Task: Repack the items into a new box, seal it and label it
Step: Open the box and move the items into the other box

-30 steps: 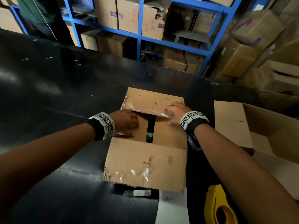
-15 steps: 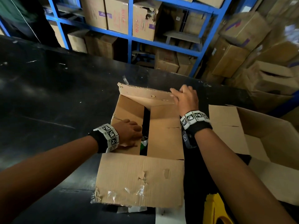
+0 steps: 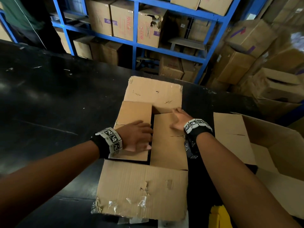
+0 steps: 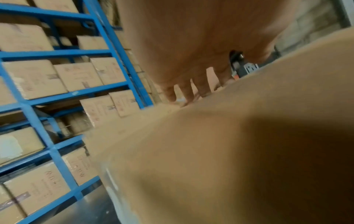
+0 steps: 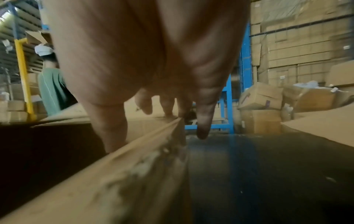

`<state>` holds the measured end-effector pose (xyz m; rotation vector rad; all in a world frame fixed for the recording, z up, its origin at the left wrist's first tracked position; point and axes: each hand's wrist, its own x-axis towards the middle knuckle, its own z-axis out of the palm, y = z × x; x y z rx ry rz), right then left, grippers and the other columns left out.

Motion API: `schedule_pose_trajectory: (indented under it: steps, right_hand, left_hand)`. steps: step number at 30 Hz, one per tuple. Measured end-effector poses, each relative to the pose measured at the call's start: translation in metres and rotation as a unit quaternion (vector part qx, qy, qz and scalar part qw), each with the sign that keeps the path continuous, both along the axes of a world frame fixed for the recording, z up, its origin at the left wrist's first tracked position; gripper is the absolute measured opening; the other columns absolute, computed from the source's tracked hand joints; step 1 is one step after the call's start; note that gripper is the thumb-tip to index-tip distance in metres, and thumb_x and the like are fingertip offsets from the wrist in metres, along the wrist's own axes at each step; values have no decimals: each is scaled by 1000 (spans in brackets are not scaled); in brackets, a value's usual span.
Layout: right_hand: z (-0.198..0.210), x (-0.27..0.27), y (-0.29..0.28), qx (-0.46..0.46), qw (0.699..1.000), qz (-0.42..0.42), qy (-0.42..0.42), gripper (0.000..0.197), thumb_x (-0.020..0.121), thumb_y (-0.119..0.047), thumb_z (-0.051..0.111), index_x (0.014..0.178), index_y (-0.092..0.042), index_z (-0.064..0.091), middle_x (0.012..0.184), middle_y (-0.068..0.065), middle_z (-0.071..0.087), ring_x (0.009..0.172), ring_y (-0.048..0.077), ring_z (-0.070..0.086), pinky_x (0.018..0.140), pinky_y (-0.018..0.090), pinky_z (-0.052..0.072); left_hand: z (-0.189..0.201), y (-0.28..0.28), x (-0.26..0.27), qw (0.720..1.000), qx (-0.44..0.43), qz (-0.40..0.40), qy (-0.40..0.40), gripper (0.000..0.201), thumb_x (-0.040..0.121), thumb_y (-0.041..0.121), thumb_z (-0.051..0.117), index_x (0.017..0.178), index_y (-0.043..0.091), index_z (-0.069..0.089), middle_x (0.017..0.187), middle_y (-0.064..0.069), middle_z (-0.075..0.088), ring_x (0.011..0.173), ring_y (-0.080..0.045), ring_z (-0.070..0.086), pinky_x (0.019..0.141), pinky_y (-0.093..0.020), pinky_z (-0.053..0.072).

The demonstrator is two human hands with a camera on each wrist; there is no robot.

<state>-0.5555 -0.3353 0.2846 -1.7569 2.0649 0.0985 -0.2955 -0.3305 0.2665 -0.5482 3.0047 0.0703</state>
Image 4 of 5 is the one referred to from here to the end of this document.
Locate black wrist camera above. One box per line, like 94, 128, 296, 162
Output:
229, 49, 260, 80

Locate shelved brown cartons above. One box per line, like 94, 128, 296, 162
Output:
0, 0, 155, 224

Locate person's left hand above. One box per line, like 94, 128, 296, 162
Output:
116, 0, 299, 107

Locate blue metal shelf rack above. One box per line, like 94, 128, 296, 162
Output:
0, 0, 154, 224

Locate worn taped cardboard box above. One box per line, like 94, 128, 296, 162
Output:
83, 28, 354, 224

